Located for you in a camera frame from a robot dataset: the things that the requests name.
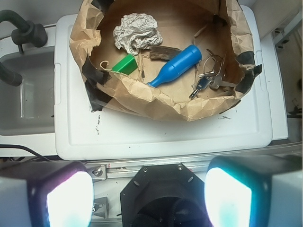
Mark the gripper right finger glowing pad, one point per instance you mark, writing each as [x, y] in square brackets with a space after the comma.
[255, 191]

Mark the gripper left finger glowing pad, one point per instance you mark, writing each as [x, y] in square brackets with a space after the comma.
[45, 194]

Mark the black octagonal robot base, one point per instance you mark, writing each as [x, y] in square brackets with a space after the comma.
[164, 197]

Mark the dark wood chip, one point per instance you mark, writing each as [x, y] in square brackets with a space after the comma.
[163, 53]

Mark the white plastic lid tray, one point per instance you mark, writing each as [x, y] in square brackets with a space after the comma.
[81, 134]

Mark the grey plastic tub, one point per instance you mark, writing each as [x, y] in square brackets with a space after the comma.
[28, 108]

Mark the bunch of metal keys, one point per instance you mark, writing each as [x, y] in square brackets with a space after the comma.
[206, 78]

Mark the blue plastic bottle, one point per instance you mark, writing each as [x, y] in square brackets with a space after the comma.
[177, 66]

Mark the green rectangular block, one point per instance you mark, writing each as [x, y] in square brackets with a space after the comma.
[126, 66]

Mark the brown paper bag bin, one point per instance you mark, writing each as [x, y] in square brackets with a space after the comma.
[217, 25]

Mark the crumpled white paper ball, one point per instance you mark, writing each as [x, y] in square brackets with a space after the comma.
[137, 31]

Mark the metal corner bracket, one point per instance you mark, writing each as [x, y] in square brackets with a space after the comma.
[98, 173]

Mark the aluminium extrusion rail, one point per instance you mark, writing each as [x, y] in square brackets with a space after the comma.
[123, 168]

